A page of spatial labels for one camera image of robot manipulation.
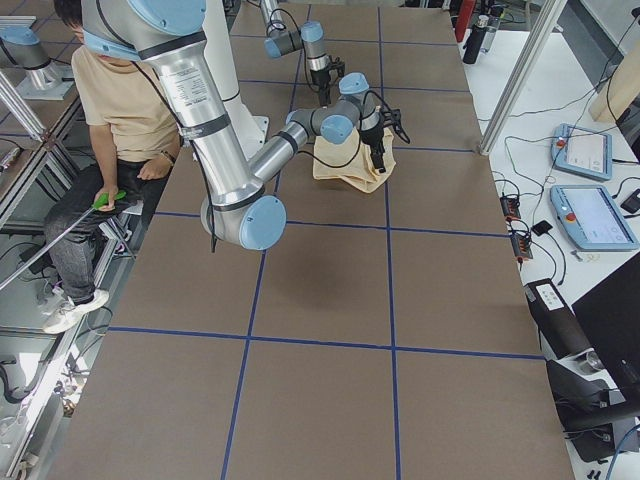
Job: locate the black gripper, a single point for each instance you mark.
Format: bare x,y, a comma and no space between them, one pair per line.
372,137
318,80

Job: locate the cream long-sleeve graphic shirt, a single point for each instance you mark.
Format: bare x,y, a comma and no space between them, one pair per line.
351,162

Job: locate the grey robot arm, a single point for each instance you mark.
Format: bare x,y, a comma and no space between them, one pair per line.
285,36
170,37

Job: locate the black steel-capped bottle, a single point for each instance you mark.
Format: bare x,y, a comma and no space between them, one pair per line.
475,39

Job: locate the red bottle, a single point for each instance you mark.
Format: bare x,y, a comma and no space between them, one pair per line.
465,13

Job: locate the seated person beige shirt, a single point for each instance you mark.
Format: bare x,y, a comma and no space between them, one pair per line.
135,141

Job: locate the far blue teach pendant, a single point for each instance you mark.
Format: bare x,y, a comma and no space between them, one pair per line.
583,152

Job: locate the blue teach pendant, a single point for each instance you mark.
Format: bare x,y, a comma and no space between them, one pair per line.
583,152
591,219

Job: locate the near blue teach pendant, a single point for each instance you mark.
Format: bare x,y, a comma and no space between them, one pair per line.
591,219

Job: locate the black monitor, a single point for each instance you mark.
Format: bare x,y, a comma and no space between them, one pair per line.
608,314

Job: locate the aluminium camera post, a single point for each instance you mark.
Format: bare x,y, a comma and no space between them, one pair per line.
535,42

